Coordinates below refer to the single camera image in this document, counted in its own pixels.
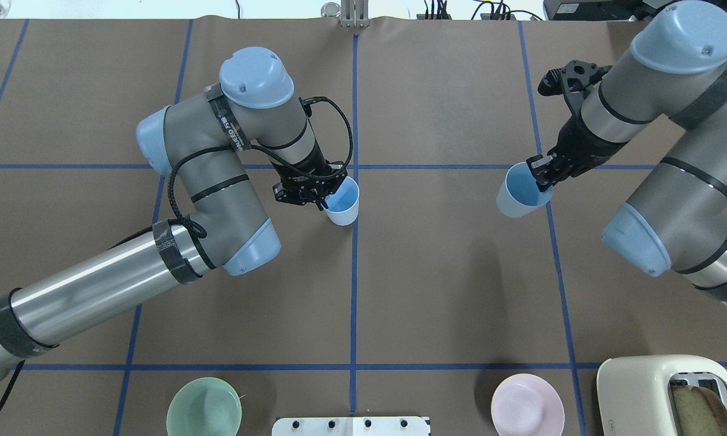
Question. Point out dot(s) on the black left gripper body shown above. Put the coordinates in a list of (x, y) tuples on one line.
[(303, 175)]

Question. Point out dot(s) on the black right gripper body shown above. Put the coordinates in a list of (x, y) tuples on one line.
[(579, 146)]

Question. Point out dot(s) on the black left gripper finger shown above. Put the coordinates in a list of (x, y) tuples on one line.
[(321, 201), (337, 175)]

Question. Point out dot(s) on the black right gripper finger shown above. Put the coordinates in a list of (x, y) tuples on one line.
[(546, 180), (543, 165)]

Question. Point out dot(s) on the light blue cup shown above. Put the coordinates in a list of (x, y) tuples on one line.
[(344, 205), (520, 194)]

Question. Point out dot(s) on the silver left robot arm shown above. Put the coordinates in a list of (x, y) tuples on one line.
[(218, 219)]

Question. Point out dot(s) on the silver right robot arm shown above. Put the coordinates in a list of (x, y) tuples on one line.
[(675, 67)]

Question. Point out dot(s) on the black electronics box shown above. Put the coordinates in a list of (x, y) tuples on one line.
[(602, 10)]

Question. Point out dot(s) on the metal table clamp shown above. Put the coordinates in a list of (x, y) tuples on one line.
[(349, 13)]

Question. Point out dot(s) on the pink bowl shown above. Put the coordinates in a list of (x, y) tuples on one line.
[(525, 404)]

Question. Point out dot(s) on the green bowl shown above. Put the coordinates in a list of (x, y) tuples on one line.
[(205, 406)]

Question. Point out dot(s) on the cream toaster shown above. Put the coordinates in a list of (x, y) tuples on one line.
[(634, 393)]

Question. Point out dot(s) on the bread slice in toaster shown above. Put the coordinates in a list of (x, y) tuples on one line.
[(699, 411)]

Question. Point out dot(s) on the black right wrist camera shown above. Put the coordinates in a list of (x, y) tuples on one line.
[(574, 82)]

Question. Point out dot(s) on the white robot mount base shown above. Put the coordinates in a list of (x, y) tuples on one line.
[(377, 425)]

